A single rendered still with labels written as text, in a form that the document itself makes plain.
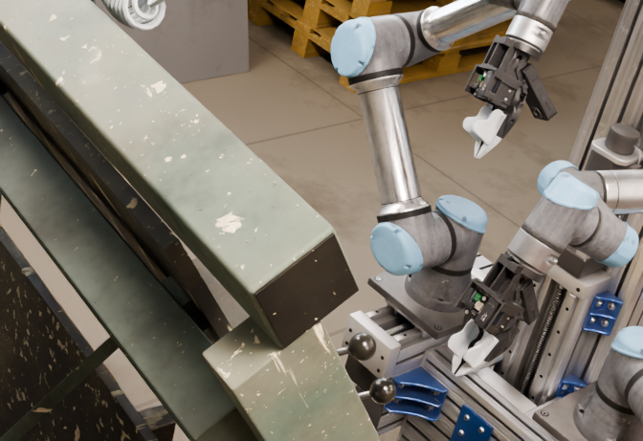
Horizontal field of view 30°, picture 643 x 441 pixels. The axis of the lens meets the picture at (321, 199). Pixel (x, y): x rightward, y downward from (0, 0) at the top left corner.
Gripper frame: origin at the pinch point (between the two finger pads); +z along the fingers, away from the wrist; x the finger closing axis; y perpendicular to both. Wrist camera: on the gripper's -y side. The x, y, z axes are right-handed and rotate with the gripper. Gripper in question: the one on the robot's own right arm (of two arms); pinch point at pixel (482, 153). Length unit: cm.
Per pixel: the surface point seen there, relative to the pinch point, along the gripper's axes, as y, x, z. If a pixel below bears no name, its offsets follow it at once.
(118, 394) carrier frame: 23, -49, 75
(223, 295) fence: 57, 50, 34
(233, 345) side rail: 65, 77, 34
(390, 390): 22, 40, 39
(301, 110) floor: -115, -336, -6
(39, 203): 76, 31, 35
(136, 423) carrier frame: 21, -40, 77
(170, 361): 64, 61, 41
